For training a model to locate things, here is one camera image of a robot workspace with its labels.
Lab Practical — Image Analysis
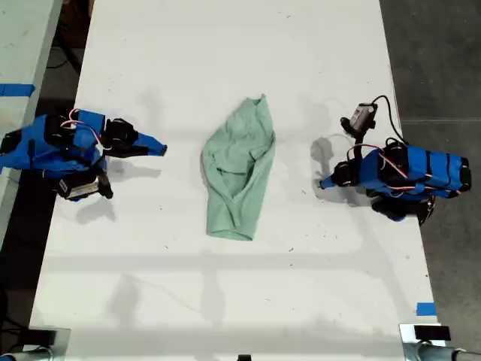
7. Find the pale green T-shirt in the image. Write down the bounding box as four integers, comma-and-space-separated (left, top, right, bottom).
200, 93, 277, 243

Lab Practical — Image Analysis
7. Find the long blue tape strip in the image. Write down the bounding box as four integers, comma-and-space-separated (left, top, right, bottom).
0, 83, 37, 99

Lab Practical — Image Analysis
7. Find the white side table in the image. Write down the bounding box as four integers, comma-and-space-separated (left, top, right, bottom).
0, 0, 64, 247

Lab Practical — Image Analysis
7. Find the small black box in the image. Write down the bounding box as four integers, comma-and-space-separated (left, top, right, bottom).
413, 326, 452, 341
26, 329, 57, 347

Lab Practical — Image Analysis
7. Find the metal table clamp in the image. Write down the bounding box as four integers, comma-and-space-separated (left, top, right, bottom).
0, 327, 72, 361
398, 323, 481, 361

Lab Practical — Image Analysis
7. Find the grey gripper camera box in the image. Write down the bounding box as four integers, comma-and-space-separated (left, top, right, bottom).
340, 102, 378, 151

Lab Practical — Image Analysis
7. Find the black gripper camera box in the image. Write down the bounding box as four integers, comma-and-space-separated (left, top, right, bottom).
56, 165, 114, 203

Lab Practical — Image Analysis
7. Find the black camera cable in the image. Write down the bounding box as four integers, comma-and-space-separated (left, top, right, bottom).
370, 95, 407, 145

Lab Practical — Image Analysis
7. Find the thin black floor cable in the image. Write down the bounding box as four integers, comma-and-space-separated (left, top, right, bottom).
47, 35, 83, 75

